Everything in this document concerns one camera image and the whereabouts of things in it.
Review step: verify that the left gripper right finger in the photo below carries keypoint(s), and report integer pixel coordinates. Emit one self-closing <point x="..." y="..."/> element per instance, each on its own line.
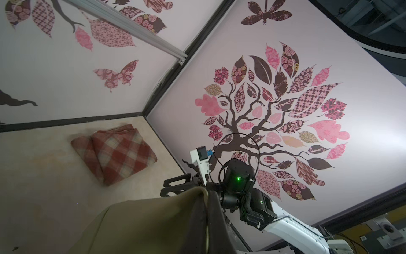
<point x="218" y="238"/>

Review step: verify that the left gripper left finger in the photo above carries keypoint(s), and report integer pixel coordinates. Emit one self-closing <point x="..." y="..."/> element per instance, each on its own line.
<point x="195" y="241"/>

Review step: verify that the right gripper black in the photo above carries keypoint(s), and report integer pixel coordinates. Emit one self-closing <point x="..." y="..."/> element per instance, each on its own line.
<point x="235" y="192"/>

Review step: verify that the olive green skirt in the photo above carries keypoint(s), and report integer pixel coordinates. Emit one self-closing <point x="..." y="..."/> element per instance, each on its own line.
<point x="151" y="226"/>

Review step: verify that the red plaid skirt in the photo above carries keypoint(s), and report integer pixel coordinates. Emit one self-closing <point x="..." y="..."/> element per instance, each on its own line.
<point x="114" y="155"/>

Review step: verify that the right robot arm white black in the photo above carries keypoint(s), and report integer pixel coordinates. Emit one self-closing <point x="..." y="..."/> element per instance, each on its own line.
<point x="303" y="237"/>

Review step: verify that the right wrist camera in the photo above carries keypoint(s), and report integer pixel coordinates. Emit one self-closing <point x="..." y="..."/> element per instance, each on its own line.
<point x="200" y="156"/>

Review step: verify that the aluminium rail back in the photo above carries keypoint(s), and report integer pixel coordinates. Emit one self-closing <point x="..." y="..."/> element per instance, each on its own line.
<point x="113" y="16"/>

